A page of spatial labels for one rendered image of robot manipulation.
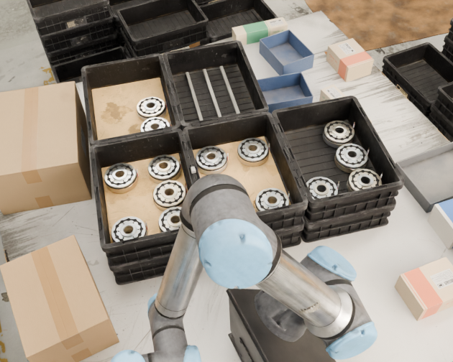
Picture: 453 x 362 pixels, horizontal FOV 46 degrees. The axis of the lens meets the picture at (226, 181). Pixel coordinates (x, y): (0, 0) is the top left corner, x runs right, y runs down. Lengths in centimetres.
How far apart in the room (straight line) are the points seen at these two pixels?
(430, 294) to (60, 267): 105
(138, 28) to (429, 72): 158
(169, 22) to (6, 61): 127
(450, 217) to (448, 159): 34
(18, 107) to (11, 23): 217
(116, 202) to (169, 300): 60
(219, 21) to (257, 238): 238
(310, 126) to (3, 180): 103
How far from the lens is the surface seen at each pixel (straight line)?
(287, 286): 100
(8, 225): 193
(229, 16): 318
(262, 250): 87
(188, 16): 299
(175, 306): 119
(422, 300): 163
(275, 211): 152
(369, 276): 171
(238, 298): 133
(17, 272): 162
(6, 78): 366
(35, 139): 186
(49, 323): 151
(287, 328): 133
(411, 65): 313
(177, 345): 120
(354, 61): 226
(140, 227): 160
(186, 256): 109
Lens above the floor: 217
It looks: 51 degrees down
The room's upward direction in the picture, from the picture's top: 2 degrees counter-clockwise
